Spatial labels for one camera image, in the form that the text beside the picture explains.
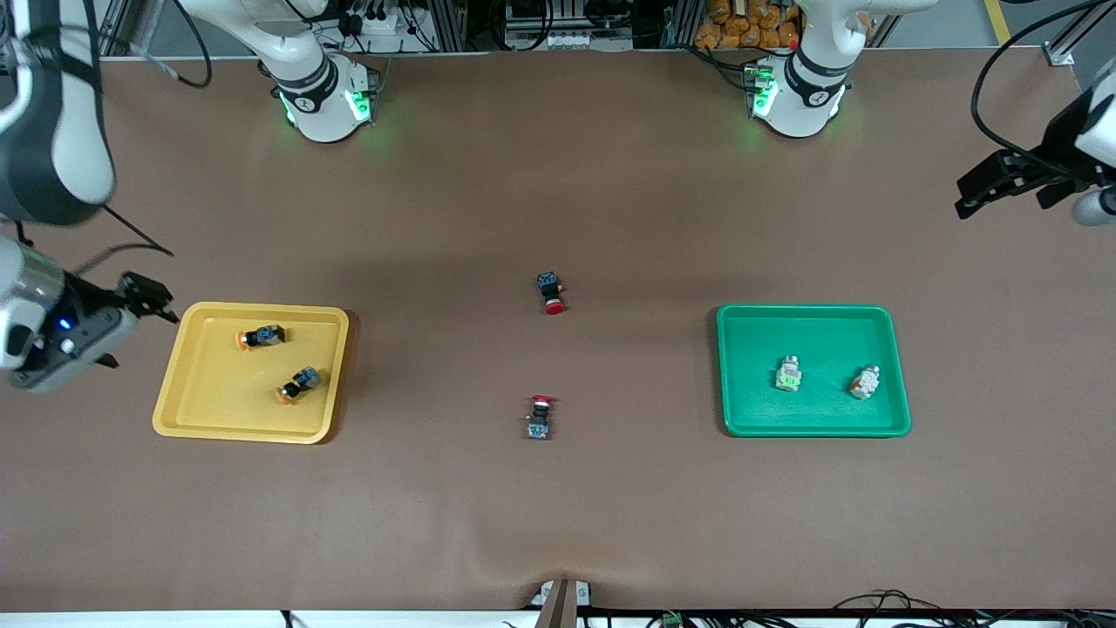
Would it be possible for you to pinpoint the green plastic tray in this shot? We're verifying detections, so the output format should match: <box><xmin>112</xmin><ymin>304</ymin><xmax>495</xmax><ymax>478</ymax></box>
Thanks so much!
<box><xmin>716</xmin><ymin>304</ymin><xmax>913</xmax><ymax>439</ymax></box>

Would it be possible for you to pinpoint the aluminium frame strut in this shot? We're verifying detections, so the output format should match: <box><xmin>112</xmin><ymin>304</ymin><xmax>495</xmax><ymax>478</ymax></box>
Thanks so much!
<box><xmin>1042</xmin><ymin>0</ymin><xmax>1116</xmax><ymax>69</ymax></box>

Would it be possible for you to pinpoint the black cable bundle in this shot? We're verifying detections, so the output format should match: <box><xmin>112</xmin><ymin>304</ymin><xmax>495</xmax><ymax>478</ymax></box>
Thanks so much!
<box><xmin>828</xmin><ymin>589</ymin><xmax>1116</xmax><ymax>628</ymax></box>

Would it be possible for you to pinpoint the red push button switch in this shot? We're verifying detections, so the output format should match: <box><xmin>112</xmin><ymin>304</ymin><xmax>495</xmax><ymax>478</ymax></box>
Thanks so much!
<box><xmin>536</xmin><ymin>272</ymin><xmax>568</xmax><ymax>316</ymax></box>
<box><xmin>524</xmin><ymin>394</ymin><xmax>559</xmax><ymax>441</ymax></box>

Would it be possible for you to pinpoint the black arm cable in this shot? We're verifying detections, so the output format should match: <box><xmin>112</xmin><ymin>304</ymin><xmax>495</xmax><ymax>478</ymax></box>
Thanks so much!
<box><xmin>970</xmin><ymin>0</ymin><xmax>1116</xmax><ymax>162</ymax></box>
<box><xmin>74</xmin><ymin>0</ymin><xmax>214</xmax><ymax>276</ymax></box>

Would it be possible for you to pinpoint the yellow push button switch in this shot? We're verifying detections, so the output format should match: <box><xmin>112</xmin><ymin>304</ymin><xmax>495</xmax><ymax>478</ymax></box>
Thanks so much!
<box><xmin>275</xmin><ymin>366</ymin><xmax>322</xmax><ymax>406</ymax></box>
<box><xmin>236</xmin><ymin>324</ymin><xmax>287</xmax><ymax>352</ymax></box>

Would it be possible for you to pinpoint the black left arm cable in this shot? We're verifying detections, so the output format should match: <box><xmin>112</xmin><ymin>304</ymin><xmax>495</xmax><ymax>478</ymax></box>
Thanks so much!
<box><xmin>970</xmin><ymin>0</ymin><xmax>1116</xmax><ymax>162</ymax></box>

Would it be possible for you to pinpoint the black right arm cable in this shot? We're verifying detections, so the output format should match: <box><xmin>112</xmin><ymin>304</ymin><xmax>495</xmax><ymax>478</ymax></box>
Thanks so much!
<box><xmin>74</xmin><ymin>0</ymin><xmax>214</xmax><ymax>276</ymax></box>

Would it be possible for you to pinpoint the white power strip with plugs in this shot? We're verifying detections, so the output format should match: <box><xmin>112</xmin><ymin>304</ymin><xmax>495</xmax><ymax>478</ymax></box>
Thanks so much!
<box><xmin>344</xmin><ymin>9</ymin><xmax>415</xmax><ymax>51</ymax></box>

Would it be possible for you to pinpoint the yellow plastic tray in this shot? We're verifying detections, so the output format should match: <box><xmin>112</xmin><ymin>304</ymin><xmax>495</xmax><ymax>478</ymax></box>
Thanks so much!
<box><xmin>152</xmin><ymin>301</ymin><xmax>350</xmax><ymax>445</ymax></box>

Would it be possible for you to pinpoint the aluminium frame post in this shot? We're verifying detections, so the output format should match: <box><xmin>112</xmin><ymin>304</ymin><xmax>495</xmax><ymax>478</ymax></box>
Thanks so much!
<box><xmin>663</xmin><ymin>0</ymin><xmax>705</xmax><ymax>49</ymax></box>
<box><xmin>427</xmin><ymin>0</ymin><xmax>467</xmax><ymax>51</ymax></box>

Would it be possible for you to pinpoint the orange lumpy objects pile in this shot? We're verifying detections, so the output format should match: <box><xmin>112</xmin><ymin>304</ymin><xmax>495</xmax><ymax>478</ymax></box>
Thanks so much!
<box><xmin>695</xmin><ymin>0</ymin><xmax>801</xmax><ymax>51</ymax></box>

